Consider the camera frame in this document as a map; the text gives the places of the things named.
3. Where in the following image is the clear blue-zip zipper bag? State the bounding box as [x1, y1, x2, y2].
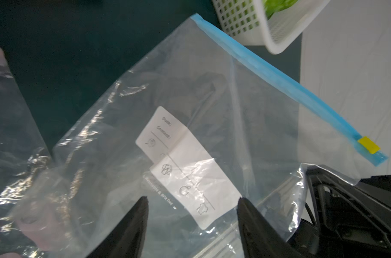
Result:
[12, 14, 387, 258]

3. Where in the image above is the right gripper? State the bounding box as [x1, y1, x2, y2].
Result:
[289, 166, 391, 258]

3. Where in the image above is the pink-dotted zipper bag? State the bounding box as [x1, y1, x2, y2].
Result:
[0, 48, 51, 258]

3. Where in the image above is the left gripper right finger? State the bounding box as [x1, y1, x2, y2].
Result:
[237, 197, 303, 258]

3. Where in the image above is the white plastic basket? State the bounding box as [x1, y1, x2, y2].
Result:
[212, 0, 329, 54]

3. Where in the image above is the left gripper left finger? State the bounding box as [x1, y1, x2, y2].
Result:
[87, 196, 149, 258]

